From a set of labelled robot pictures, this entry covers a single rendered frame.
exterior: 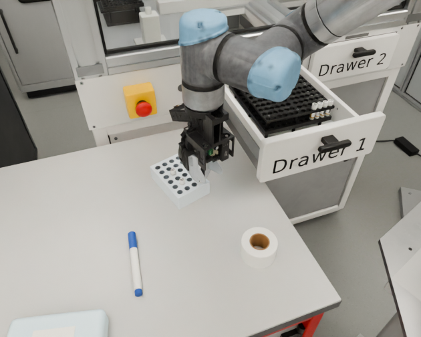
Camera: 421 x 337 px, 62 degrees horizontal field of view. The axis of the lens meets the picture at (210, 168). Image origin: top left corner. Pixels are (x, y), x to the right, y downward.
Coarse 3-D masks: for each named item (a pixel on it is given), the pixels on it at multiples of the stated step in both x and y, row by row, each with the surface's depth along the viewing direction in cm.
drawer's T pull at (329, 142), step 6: (324, 138) 72; (330, 138) 72; (336, 138) 72; (324, 144) 72; (330, 144) 71; (336, 144) 71; (342, 144) 71; (348, 144) 72; (318, 150) 71; (324, 150) 70; (330, 150) 71
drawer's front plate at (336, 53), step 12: (372, 36) 104; (384, 36) 104; (396, 36) 105; (324, 48) 99; (336, 48) 100; (348, 48) 102; (372, 48) 105; (384, 48) 106; (312, 60) 101; (324, 60) 101; (336, 60) 103; (348, 60) 105; (360, 60) 106; (372, 60) 108; (384, 60) 110; (312, 72) 103; (324, 72) 104; (336, 72) 106; (348, 72) 108; (360, 72) 110
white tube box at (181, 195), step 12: (156, 168) 83; (168, 168) 83; (180, 168) 83; (156, 180) 83; (168, 180) 80; (192, 180) 80; (168, 192) 79; (180, 192) 78; (192, 192) 77; (204, 192) 80; (180, 204) 77
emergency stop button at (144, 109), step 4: (140, 104) 84; (144, 104) 85; (148, 104) 85; (136, 108) 85; (140, 108) 85; (144, 108) 85; (148, 108) 85; (136, 112) 85; (140, 112) 85; (144, 112) 86; (148, 112) 86; (140, 116) 87; (144, 116) 87
